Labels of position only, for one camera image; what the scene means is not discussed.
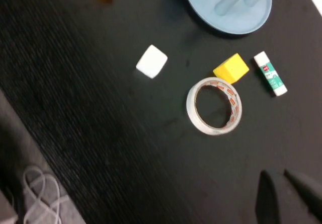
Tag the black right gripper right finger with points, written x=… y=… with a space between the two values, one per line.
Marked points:
x=308 y=191

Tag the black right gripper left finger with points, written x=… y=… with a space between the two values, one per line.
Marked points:
x=268 y=201

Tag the blue cup stand with pegs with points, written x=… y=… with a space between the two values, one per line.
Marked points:
x=234 y=20

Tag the white tape roll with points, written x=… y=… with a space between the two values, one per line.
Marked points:
x=191 y=110

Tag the white green glue stick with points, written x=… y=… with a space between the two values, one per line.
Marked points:
x=270 y=74

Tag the yellow cube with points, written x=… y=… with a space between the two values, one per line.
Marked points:
x=231 y=69

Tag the white cube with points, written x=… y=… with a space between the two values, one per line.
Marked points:
x=151 y=61

